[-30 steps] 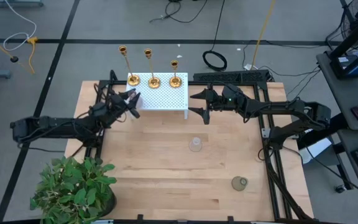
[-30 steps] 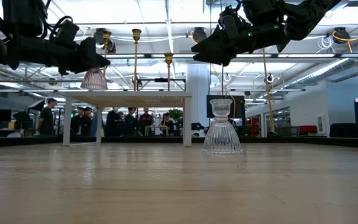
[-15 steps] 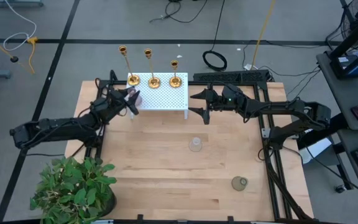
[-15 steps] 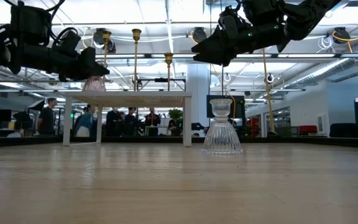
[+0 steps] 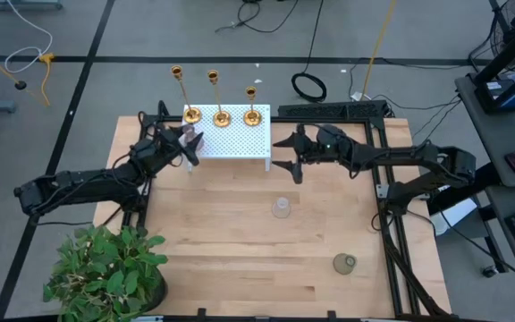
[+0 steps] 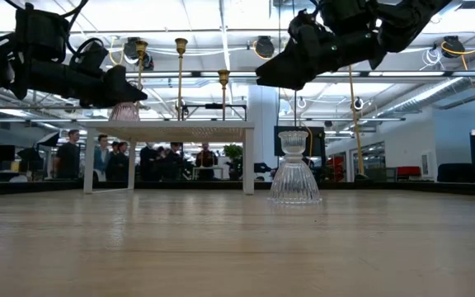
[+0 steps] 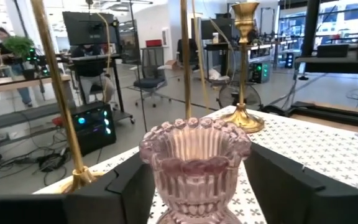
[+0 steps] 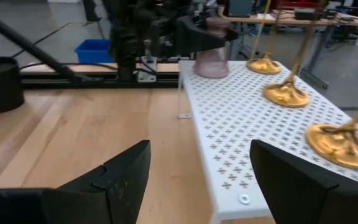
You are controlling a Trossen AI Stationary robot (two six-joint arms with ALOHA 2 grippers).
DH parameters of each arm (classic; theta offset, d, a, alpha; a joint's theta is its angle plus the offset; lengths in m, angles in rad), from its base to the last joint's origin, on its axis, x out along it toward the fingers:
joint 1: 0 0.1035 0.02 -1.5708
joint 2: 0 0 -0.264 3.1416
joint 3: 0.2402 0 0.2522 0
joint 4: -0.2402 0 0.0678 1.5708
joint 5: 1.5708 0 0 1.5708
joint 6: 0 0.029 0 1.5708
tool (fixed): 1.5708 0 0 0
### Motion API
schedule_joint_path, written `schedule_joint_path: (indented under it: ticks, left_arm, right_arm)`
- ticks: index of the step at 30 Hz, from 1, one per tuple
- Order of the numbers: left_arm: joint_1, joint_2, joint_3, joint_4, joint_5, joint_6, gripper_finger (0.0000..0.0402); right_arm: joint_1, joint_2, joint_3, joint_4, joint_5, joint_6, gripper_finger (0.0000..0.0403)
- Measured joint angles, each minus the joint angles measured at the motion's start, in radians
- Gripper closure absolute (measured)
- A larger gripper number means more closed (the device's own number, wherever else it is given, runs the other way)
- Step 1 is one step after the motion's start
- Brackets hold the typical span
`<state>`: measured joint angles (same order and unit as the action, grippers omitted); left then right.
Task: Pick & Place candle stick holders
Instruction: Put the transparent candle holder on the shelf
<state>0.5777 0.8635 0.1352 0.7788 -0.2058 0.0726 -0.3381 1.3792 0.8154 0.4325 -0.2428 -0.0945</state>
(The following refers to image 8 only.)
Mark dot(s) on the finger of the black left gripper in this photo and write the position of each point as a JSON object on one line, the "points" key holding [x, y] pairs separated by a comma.
{"points": [[197, 39]]}

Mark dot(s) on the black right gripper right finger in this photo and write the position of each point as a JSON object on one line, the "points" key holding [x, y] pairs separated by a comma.
{"points": [[297, 196]]}

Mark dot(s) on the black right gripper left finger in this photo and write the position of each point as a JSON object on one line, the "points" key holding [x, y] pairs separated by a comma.
{"points": [[113, 193]]}

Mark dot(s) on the pink glass candle holder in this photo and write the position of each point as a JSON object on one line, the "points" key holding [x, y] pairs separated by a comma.
{"points": [[211, 67]]}

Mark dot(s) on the tall brass candlestick holder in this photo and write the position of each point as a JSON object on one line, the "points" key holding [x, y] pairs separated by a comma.
{"points": [[263, 66], [286, 95], [340, 146]]}

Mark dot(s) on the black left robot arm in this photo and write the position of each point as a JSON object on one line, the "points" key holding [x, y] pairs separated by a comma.
{"points": [[123, 46]]}

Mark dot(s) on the blue plastic bin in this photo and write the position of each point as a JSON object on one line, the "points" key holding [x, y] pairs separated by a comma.
{"points": [[93, 51]]}

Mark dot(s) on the white perforated metal shelf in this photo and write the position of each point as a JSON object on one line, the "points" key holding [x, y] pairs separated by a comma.
{"points": [[238, 124]]}

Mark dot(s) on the wooden desk with grey legs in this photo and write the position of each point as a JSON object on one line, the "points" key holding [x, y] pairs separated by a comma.
{"points": [[291, 20]]}

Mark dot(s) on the black device on desk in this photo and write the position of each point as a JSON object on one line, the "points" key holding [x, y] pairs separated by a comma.
{"points": [[312, 14]]}

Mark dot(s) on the black plant pot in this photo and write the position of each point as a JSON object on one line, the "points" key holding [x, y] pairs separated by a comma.
{"points": [[0, 84]]}

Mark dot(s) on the black aluminium table frame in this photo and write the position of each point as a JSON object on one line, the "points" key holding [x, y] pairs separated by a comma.
{"points": [[104, 81]]}

